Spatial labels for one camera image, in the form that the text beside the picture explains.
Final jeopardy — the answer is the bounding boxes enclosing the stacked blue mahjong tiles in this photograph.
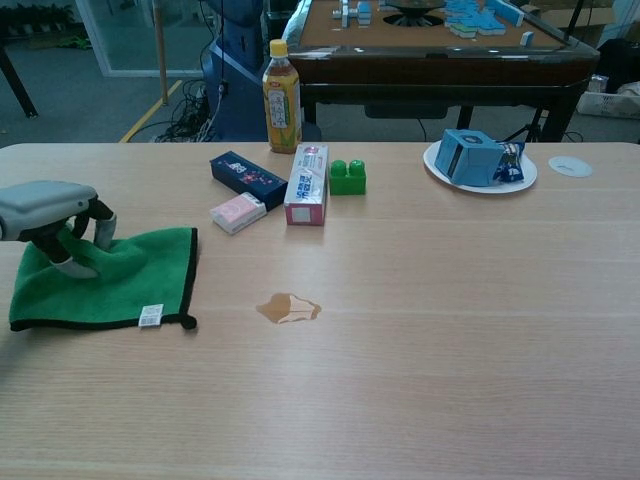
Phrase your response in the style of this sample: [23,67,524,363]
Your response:
[331,0,374,26]

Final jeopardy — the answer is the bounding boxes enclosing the black mahjong table centre dome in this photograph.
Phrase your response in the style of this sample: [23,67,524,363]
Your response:
[382,0,448,27]

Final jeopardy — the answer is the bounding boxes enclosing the brown liquid spill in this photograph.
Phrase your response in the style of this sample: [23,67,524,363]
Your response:
[254,292,324,326]

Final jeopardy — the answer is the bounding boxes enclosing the light blue carton box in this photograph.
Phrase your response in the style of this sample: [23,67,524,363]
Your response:
[433,128,503,188]

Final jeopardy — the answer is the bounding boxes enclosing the blue machine base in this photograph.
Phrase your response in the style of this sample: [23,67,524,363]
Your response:
[201,0,324,143]

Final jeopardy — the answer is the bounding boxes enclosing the brown cardboard box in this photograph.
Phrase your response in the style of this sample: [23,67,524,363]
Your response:
[528,0,617,31]

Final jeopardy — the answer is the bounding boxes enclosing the black tripod stand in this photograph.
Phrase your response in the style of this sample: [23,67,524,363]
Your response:
[504,107,551,144]

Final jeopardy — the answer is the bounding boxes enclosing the tea bottle yellow cap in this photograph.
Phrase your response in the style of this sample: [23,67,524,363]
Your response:
[262,39,303,155]

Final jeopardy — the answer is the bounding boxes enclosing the wooden pole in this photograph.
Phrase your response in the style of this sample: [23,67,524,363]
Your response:
[152,0,170,106]

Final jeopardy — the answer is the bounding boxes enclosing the green toy building brick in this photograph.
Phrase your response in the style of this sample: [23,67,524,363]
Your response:
[328,158,368,197]

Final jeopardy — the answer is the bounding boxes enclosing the tangle of floor cables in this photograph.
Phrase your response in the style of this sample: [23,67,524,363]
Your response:
[153,78,217,144]

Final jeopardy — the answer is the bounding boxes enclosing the white plastic basket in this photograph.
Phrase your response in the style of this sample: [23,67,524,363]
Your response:
[577,89,640,119]

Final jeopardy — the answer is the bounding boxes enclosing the black table leg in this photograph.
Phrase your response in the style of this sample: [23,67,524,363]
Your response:
[0,47,39,120]

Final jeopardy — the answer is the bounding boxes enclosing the pile of blue mahjong tiles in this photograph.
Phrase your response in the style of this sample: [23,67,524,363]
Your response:
[443,0,526,39]

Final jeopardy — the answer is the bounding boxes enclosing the white paper plate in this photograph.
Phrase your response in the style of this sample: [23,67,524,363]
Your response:
[422,139,539,193]

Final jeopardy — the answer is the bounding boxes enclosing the green microfibre cloth black trim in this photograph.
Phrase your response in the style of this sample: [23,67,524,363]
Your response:
[9,227,199,332]

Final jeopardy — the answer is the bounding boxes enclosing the black bag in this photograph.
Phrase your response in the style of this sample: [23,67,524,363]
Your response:
[597,38,640,96]

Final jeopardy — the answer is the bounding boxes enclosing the dark blue patterned box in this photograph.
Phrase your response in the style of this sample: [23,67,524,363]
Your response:
[208,150,289,212]

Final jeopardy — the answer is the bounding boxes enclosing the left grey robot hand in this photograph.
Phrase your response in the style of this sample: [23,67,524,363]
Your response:
[0,180,118,280]

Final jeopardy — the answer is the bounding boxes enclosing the dark wooden mahjong table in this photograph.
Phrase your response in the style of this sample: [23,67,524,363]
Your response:
[284,0,601,144]

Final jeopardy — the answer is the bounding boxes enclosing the pink playing card box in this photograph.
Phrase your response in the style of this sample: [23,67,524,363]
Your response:
[209,191,267,235]

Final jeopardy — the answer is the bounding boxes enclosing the white pink toothpaste box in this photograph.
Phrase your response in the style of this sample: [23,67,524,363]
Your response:
[283,143,330,227]

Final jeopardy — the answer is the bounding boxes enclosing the blue snack packet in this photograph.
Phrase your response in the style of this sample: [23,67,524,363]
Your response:
[492,141,526,184]

